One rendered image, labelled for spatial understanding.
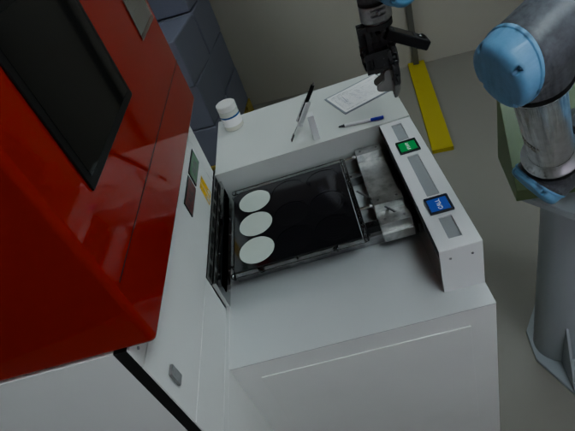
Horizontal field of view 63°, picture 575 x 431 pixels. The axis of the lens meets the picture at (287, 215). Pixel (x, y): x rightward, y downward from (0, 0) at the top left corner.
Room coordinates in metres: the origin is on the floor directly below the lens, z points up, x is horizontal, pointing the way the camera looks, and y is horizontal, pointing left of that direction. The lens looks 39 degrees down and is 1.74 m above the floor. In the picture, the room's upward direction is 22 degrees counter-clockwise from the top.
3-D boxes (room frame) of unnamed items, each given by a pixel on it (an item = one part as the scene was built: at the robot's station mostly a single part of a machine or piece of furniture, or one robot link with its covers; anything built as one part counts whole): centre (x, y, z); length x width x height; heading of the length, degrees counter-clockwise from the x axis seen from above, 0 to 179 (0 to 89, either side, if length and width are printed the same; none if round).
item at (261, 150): (1.41, -0.17, 0.89); 0.62 x 0.35 x 0.14; 80
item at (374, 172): (1.02, -0.28, 0.87); 0.36 x 0.08 x 0.03; 170
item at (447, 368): (1.11, -0.13, 0.41); 0.96 x 0.64 x 0.82; 170
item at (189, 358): (0.89, 0.24, 1.02); 0.81 x 0.03 x 0.40; 170
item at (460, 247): (0.92, -0.36, 0.89); 0.55 x 0.09 x 0.14; 170
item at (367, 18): (1.09, -0.37, 1.33); 0.08 x 0.08 x 0.05
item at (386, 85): (1.08, -0.37, 1.14); 0.06 x 0.03 x 0.09; 80
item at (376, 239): (0.92, -0.05, 0.84); 0.50 x 0.02 x 0.03; 80
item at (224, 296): (1.07, 0.20, 0.89); 0.44 x 0.02 x 0.10; 170
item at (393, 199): (0.94, -0.26, 0.89); 0.08 x 0.03 x 0.03; 80
